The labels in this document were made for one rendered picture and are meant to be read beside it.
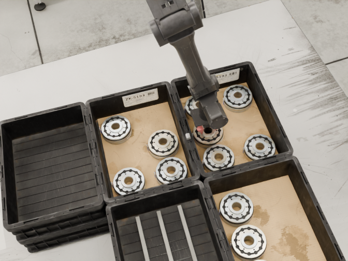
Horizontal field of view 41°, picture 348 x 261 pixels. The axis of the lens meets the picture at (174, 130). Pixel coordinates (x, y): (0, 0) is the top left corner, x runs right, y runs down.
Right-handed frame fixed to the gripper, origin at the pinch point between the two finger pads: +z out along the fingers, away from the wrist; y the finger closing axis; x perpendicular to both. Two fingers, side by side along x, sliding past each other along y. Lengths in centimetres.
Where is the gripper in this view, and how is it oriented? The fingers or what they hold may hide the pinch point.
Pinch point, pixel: (207, 129)
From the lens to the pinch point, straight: 157.8
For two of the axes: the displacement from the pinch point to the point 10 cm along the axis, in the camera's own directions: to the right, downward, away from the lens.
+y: 9.6, -2.6, 1.0
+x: -2.7, -7.9, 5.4
